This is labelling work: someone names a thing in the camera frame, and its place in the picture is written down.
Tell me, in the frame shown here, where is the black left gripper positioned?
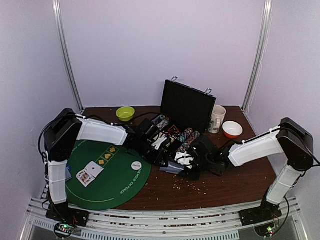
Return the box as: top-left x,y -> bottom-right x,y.
135,138 -> 169,168

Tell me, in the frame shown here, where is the grey playing card deck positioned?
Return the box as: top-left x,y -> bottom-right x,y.
159,162 -> 185,175

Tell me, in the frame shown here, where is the white dealer button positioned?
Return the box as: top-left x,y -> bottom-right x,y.
131,161 -> 143,171

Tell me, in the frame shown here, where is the black poker chip case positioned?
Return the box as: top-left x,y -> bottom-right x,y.
149,80 -> 217,153

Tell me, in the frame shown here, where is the face-up ace diamond card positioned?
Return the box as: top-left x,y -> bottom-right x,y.
84,161 -> 104,178

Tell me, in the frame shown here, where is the face-up king card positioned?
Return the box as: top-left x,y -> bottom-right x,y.
76,169 -> 96,188

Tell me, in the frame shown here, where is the dealt card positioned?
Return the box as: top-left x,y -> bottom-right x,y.
65,166 -> 72,182

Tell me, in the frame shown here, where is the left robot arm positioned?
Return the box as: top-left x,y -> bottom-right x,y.
38,108 -> 168,222

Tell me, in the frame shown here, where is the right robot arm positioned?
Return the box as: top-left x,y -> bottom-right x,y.
174,117 -> 318,223

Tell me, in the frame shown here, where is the poker chip row right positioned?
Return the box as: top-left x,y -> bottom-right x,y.
176,127 -> 201,153

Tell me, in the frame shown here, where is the poker chip row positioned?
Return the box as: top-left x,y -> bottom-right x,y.
176,127 -> 201,153
151,114 -> 166,125
157,117 -> 170,132

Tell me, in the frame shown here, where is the black red triangle token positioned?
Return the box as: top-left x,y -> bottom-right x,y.
167,125 -> 180,135

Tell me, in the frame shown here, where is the poker chip row far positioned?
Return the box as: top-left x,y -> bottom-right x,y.
151,114 -> 166,125

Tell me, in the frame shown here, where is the orange white bowl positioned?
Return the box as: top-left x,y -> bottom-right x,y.
222,121 -> 243,139

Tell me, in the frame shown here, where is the beige cup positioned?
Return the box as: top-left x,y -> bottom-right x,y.
207,105 -> 227,134

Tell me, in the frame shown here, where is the lime green bowl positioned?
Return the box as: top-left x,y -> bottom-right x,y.
116,106 -> 136,122

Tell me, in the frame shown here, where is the green round poker mat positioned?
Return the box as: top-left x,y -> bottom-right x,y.
65,140 -> 152,211

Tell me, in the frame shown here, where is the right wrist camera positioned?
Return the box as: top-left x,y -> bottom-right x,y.
188,135 -> 217,159

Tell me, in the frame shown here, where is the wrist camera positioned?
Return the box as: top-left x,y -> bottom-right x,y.
138,118 -> 158,139
188,135 -> 217,159

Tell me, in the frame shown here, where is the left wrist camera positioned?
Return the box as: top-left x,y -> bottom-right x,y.
138,118 -> 158,139

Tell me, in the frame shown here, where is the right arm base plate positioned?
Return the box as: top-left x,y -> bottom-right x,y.
239,207 -> 282,226

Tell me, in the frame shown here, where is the right black cable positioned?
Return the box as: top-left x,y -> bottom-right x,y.
281,127 -> 320,167

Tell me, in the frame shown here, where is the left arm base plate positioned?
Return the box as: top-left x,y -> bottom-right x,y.
45,208 -> 90,227

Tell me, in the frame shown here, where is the right aluminium post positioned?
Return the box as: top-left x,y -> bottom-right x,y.
242,0 -> 274,114

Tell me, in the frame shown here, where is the aluminium post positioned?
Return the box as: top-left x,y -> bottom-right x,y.
52,0 -> 85,113
242,0 -> 274,114

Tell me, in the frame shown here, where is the left aluminium post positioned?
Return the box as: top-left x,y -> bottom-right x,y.
52,0 -> 85,113

